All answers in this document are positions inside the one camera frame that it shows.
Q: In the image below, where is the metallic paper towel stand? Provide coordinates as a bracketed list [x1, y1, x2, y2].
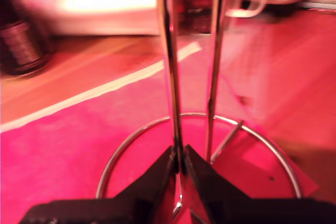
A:
[96, 0, 302, 221]

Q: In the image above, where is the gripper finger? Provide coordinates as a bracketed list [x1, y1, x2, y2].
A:
[114, 145, 179, 224]
[183, 144, 250, 224]

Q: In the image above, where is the dark drink can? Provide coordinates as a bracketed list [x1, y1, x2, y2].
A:
[0, 0, 53, 76]

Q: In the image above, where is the pink paper sheet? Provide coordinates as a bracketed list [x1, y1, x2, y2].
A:
[0, 77, 320, 209]

